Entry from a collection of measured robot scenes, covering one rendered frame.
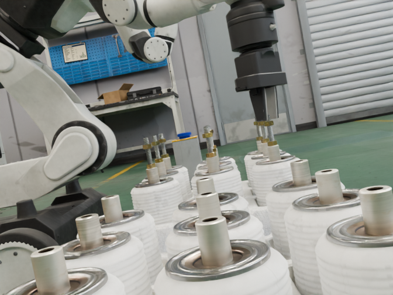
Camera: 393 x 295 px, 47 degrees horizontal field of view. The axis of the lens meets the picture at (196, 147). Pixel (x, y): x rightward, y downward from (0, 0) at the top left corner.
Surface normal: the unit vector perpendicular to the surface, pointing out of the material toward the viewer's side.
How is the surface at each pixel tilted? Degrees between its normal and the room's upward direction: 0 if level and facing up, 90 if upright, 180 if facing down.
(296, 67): 90
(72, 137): 90
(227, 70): 90
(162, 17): 129
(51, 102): 90
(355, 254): 43
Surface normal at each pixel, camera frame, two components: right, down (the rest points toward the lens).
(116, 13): -0.47, 0.41
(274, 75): 0.71, -0.10
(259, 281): 0.33, -0.57
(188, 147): -0.04, 0.06
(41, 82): 0.18, 0.41
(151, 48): 0.26, 0.15
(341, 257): -0.81, -0.37
